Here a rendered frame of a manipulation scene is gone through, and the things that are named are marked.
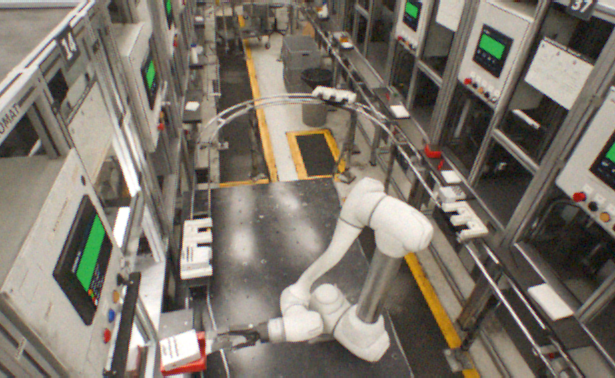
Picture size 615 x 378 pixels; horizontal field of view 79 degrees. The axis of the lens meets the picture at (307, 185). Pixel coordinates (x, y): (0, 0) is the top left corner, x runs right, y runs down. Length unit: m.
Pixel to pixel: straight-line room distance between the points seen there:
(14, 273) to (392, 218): 0.99
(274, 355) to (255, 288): 0.38
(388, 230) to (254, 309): 0.95
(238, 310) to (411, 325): 1.31
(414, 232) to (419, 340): 1.58
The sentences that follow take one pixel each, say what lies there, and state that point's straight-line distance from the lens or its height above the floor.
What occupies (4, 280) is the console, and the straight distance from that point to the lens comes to 0.82.
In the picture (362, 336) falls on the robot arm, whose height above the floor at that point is 0.93.
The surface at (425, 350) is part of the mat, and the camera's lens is 2.75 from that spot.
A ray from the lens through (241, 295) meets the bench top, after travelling 2.03.
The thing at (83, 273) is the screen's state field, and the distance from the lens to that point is 0.99.
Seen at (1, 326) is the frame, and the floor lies 1.79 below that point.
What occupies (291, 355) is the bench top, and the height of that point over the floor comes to 0.68.
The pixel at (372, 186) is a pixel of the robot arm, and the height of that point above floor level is 1.52.
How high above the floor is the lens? 2.36
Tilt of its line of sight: 40 degrees down
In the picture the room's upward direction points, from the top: 2 degrees clockwise
